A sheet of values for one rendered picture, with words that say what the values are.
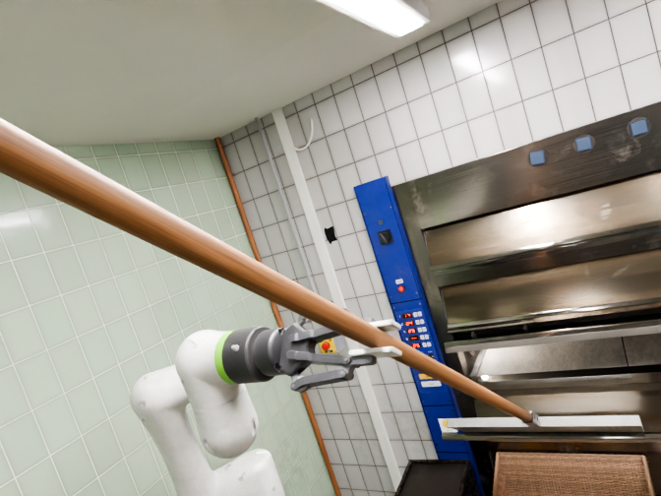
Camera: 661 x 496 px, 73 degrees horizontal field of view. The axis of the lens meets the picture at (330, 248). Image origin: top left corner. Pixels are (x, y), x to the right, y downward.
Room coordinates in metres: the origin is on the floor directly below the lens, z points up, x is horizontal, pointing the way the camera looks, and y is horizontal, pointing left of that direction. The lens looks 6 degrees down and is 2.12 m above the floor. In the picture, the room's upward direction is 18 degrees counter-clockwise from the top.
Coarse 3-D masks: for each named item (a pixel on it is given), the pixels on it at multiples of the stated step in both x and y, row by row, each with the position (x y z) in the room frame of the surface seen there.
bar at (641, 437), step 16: (448, 432) 1.56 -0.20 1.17; (464, 432) 1.53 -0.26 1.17; (480, 432) 1.50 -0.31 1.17; (496, 432) 1.47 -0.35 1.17; (512, 432) 1.44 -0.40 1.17; (528, 432) 1.42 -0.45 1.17; (544, 432) 1.39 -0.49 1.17; (560, 432) 1.37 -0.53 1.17; (576, 432) 1.34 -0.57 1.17; (592, 432) 1.32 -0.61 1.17; (608, 432) 1.30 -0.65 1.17; (624, 432) 1.27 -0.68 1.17; (640, 432) 1.25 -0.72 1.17; (656, 432) 1.23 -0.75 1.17
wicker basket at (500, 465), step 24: (504, 456) 1.82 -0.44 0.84; (528, 456) 1.77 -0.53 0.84; (552, 456) 1.72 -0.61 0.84; (576, 456) 1.67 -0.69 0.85; (600, 456) 1.63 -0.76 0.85; (624, 456) 1.59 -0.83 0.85; (504, 480) 1.81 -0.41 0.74; (528, 480) 1.75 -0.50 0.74; (552, 480) 1.71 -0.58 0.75; (576, 480) 1.66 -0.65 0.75; (600, 480) 1.62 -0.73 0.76; (624, 480) 1.58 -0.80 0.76; (648, 480) 1.47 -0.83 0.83
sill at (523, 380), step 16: (608, 368) 1.63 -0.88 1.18; (624, 368) 1.60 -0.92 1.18; (640, 368) 1.57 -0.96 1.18; (656, 368) 1.53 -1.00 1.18; (480, 384) 1.84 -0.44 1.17; (496, 384) 1.81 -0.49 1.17; (512, 384) 1.77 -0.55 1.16; (528, 384) 1.74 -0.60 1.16; (544, 384) 1.71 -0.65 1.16; (560, 384) 1.68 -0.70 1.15; (576, 384) 1.65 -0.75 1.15; (592, 384) 1.62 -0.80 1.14; (608, 384) 1.60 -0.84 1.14
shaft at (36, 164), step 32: (0, 128) 0.28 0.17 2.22; (0, 160) 0.28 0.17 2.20; (32, 160) 0.29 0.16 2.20; (64, 160) 0.30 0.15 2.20; (64, 192) 0.30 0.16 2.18; (96, 192) 0.32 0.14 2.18; (128, 192) 0.34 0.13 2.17; (128, 224) 0.34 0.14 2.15; (160, 224) 0.35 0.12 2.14; (192, 224) 0.38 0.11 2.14; (192, 256) 0.38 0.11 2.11; (224, 256) 0.40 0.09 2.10; (256, 288) 0.43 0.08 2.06; (288, 288) 0.46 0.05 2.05; (320, 320) 0.51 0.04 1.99; (352, 320) 0.55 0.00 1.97; (416, 352) 0.68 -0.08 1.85; (448, 384) 0.79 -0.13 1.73
